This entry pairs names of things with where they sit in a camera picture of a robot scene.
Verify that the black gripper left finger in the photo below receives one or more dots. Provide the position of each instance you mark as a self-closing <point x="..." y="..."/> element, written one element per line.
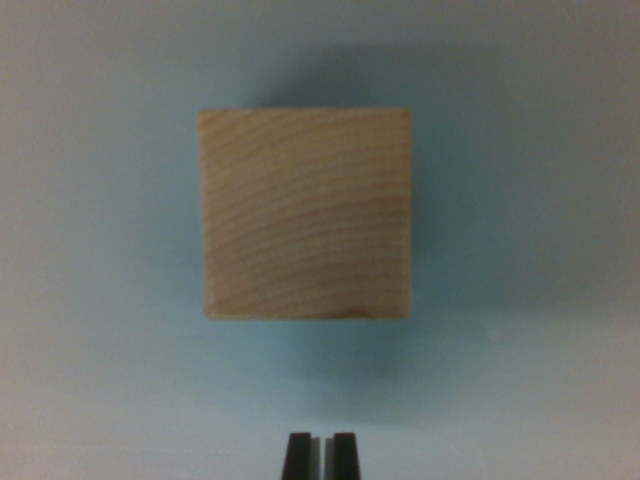
<point x="300" y="460"/>

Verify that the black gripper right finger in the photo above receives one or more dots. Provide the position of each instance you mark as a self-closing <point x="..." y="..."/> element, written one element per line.
<point x="346" y="460"/>

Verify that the light wooden cube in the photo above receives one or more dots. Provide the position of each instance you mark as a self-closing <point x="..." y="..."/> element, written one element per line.
<point x="306" y="214"/>

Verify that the white plastic bin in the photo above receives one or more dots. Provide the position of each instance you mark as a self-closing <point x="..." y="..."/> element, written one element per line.
<point x="525" y="225"/>

